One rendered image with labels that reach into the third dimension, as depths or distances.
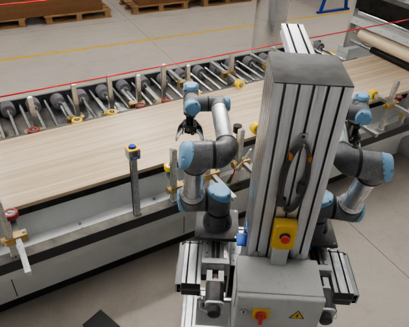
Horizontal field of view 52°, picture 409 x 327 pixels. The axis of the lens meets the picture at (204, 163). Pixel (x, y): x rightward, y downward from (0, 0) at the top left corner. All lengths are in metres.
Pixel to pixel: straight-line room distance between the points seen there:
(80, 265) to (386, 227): 2.59
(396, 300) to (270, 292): 1.93
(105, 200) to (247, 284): 1.41
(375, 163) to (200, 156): 0.69
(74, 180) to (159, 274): 1.03
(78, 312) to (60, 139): 1.21
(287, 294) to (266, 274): 0.12
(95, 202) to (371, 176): 1.75
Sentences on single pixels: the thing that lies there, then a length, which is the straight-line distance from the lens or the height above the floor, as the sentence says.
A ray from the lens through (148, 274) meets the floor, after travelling 3.32.
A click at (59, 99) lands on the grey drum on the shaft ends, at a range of 3.81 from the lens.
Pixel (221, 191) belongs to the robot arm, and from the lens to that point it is 2.05.
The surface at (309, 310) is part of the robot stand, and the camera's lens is 1.78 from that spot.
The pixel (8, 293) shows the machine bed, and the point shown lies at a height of 0.18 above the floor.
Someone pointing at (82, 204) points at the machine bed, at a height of 0.74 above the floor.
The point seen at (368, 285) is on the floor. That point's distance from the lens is 3.54.
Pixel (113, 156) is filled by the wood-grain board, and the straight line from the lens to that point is 2.91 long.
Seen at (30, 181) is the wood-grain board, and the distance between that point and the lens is 2.82.
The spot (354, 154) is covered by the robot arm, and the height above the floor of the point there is 1.65.
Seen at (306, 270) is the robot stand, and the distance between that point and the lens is 1.82.
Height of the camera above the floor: 2.59
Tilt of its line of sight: 37 degrees down
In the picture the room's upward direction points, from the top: 3 degrees clockwise
